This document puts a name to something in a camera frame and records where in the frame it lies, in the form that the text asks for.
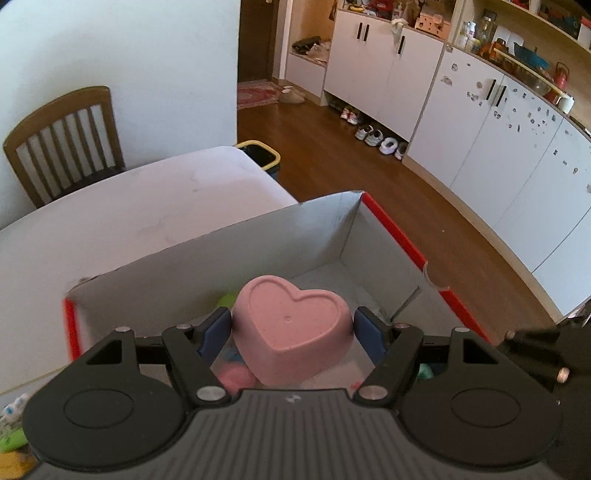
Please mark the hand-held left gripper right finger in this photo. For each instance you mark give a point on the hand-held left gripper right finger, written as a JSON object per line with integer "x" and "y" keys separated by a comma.
{"x": 369, "y": 334}

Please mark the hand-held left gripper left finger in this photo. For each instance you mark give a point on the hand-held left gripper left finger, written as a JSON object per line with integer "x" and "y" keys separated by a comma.
{"x": 216, "y": 333}

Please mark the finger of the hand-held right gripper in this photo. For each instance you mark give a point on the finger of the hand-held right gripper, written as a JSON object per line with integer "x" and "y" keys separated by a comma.
{"x": 540, "y": 350}

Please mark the small teal object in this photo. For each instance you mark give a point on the small teal object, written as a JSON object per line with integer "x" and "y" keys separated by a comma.
{"x": 425, "y": 370}

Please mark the pink heart-shaped container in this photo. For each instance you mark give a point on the pink heart-shaped container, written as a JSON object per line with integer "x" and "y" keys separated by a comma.
{"x": 291, "y": 327}

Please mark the red cardboard box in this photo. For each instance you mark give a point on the red cardboard box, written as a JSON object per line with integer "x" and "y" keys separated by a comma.
{"x": 231, "y": 249}

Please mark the small yellow packet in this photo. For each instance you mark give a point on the small yellow packet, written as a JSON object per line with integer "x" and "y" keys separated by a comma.
{"x": 13, "y": 464}

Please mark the black bin with yellow rim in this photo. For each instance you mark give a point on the black bin with yellow rim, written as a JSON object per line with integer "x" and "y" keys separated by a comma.
{"x": 261, "y": 154}

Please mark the white slipper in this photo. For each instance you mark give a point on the white slipper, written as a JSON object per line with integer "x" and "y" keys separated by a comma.
{"x": 388, "y": 146}

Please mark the grey sneakers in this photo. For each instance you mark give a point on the grey sneakers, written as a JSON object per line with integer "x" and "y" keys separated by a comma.
{"x": 369, "y": 135}

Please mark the long white stickered cabinet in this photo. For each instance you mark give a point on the long white stickered cabinet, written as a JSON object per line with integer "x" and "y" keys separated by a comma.
{"x": 498, "y": 152}

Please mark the small white and blue toy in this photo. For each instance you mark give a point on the small white and blue toy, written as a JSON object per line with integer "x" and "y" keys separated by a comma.
{"x": 14, "y": 406}

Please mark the red patterned rug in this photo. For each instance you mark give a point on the red patterned rug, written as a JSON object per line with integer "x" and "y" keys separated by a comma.
{"x": 256, "y": 95}

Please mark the white cup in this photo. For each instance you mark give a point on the white cup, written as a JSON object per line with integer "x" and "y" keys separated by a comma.
{"x": 566, "y": 104}

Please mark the beige slippers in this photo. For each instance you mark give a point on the beige slippers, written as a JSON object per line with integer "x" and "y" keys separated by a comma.
{"x": 291, "y": 95}

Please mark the brown wooden chair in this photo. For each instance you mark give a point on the brown wooden chair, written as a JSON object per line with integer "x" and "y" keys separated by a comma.
{"x": 60, "y": 110}

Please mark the red kettle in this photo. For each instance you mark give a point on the red kettle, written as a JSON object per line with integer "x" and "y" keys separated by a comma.
{"x": 560, "y": 79}

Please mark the white entry cabinet unit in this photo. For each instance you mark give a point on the white entry cabinet unit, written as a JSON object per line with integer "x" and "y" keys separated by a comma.
{"x": 369, "y": 60}

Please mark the dark wooden door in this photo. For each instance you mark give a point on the dark wooden door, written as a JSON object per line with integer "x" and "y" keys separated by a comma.
{"x": 254, "y": 41}

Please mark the blue bowl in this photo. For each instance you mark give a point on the blue bowl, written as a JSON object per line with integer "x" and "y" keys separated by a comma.
{"x": 531, "y": 55}

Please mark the black bag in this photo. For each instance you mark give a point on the black bag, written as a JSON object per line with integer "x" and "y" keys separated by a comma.
{"x": 305, "y": 45}

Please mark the pale hanging cloth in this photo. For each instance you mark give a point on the pale hanging cloth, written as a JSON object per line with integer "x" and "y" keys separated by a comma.
{"x": 398, "y": 28}

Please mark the pink patterned box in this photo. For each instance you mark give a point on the pink patterned box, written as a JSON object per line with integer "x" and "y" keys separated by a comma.
{"x": 429, "y": 22}

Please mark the glass jar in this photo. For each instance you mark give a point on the glass jar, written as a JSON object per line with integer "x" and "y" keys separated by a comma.
{"x": 485, "y": 28}

